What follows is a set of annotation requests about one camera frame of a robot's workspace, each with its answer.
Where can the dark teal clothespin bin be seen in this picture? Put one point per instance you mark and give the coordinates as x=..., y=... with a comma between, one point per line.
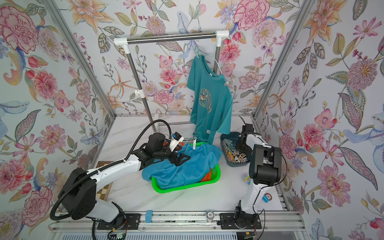
x=233, y=157

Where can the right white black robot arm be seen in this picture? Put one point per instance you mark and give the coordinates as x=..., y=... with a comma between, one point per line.
x=265, y=171

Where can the bright green plastic tray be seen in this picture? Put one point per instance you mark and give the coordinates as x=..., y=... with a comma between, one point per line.
x=186, y=186

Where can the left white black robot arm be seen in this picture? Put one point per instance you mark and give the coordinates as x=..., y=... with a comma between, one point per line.
x=77, y=198

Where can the teal embroidered t-shirt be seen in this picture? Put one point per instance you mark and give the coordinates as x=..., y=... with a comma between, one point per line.
x=213, y=101

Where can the blue toy microphone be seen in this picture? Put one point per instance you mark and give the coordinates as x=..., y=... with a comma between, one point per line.
x=249, y=178

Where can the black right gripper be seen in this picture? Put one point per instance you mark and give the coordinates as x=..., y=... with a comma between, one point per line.
x=240, y=143

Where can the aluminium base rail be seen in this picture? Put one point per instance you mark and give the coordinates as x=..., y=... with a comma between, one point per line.
x=215, y=225

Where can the orange garment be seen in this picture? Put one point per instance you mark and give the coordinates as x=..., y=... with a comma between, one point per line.
x=207, y=177

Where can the blue garment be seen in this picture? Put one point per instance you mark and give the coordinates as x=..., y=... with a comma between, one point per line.
x=186, y=166

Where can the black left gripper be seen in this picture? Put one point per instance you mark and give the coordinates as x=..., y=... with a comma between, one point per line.
x=178, y=161

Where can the metal clothes rack white joints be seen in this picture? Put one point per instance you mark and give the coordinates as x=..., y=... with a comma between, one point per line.
x=174, y=97

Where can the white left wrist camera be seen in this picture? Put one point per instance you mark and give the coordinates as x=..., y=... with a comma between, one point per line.
x=176, y=139

